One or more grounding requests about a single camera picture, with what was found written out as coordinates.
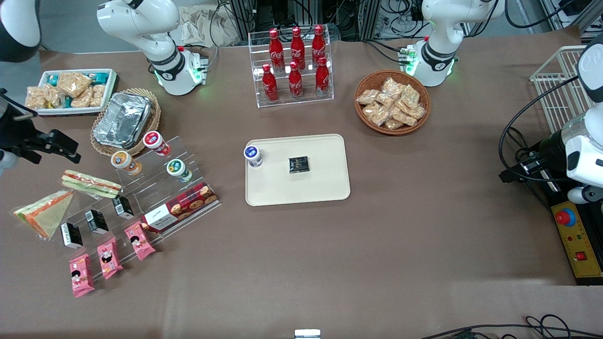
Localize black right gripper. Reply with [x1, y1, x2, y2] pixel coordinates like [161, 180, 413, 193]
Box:
[0, 90, 81, 165]

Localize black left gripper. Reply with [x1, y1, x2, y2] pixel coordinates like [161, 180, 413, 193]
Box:
[499, 131, 571, 184]

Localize plastic-wrapped triangle sandwich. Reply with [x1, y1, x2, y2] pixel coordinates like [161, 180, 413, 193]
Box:
[13, 190, 74, 241]
[61, 169, 122, 198]

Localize beige plastic tray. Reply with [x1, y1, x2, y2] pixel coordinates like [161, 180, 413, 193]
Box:
[245, 134, 351, 207]

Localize black mounting plate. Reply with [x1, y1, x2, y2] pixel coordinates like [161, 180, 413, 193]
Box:
[528, 141, 603, 286]

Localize white rectangular snack bin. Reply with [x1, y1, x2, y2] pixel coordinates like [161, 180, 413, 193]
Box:
[26, 68, 118, 116]

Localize orange lid yogurt cup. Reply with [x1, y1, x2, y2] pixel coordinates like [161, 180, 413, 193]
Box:
[111, 151, 142, 176]

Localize silver foil container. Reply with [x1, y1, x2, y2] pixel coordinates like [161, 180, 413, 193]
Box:
[93, 93, 152, 149]

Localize small black white box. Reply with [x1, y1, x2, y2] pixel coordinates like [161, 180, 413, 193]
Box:
[112, 195, 135, 219]
[85, 210, 109, 235]
[60, 222, 83, 249]

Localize yellow emergency stop box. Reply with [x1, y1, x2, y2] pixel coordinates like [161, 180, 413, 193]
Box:
[550, 200, 603, 278]

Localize red lid yogurt cup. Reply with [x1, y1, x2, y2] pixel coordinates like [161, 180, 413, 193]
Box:
[143, 131, 171, 157]

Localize clear acrylic stepped display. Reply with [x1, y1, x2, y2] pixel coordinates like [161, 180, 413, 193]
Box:
[66, 136, 222, 283]

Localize flat wicker basket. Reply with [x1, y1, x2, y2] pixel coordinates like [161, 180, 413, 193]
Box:
[90, 88, 162, 157]

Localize round brown wicker bowl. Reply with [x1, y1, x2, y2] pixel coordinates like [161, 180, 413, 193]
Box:
[354, 70, 431, 136]

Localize pink snack packet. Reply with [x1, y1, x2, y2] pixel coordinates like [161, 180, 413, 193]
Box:
[97, 238, 124, 280]
[123, 221, 156, 261]
[69, 253, 96, 298]

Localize green lid yogurt cup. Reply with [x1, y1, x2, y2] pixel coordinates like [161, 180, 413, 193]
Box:
[166, 159, 193, 183]

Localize red tartan cookie box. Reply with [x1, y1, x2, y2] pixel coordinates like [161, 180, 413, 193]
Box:
[141, 182, 218, 233]

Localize crumpled beige paper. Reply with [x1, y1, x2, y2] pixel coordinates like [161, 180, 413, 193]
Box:
[177, 6, 243, 48]

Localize blue lid yogurt cup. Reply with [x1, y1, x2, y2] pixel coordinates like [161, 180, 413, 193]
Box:
[244, 145, 263, 168]

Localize red cola bottle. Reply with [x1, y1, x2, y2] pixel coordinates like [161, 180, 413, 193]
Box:
[312, 24, 326, 66]
[290, 26, 306, 71]
[269, 28, 285, 72]
[315, 56, 331, 97]
[261, 64, 279, 103]
[288, 61, 303, 99]

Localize clear acrylic bottle rack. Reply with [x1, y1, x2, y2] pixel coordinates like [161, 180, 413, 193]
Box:
[248, 29, 334, 109]

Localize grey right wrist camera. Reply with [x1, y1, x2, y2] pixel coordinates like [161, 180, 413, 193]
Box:
[0, 150, 19, 178]

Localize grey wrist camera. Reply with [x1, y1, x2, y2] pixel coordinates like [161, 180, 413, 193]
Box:
[0, 150, 19, 178]
[567, 185, 596, 204]

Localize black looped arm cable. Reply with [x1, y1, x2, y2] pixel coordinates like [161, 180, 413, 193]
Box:
[498, 75, 582, 185]

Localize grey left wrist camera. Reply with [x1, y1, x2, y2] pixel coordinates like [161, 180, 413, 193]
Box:
[567, 185, 596, 204]

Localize white wire basket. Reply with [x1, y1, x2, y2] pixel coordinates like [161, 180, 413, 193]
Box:
[530, 46, 595, 137]

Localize black floor cable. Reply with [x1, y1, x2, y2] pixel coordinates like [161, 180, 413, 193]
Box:
[419, 315, 603, 339]

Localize black base cable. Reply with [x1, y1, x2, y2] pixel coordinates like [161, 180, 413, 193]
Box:
[363, 39, 410, 64]
[207, 0, 236, 69]

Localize aluminium frame rack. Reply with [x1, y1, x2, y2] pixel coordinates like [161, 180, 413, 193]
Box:
[229, 0, 382, 40]

